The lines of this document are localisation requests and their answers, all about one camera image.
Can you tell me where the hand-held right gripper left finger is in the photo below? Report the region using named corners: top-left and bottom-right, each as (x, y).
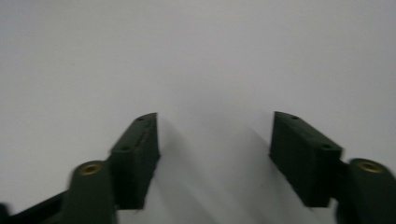
top-left (107, 112), bottom-right (162, 211)

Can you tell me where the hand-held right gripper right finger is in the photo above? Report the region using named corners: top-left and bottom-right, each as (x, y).
top-left (269, 111), bottom-right (344, 209)

